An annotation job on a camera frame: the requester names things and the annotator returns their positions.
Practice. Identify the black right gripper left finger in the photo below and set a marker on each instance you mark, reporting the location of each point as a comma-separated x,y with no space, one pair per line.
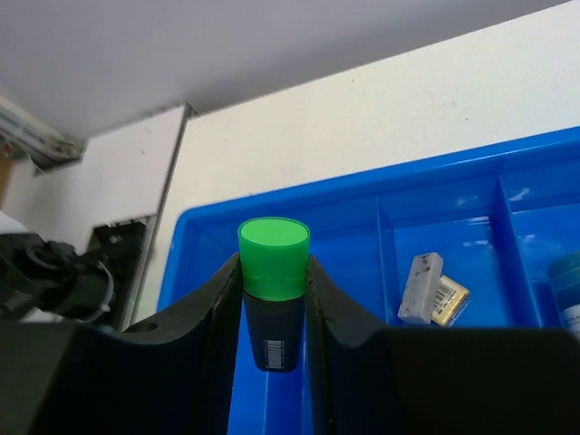
171,373

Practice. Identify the grey eraser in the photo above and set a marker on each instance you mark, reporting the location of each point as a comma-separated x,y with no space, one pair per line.
421,288

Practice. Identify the green cap highlighter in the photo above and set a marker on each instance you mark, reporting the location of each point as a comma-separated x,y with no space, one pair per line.
274,254

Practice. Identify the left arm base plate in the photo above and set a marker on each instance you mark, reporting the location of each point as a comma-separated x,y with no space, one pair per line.
125,240

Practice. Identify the blue gel jar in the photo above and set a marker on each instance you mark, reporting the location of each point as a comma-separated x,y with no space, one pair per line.
563,277

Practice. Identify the blue compartment tray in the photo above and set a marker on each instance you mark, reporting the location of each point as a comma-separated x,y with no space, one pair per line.
497,215

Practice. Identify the small tan wooden block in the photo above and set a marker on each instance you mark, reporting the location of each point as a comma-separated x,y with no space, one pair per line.
450,300

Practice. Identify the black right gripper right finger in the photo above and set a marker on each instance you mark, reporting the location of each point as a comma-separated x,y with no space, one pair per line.
368,377

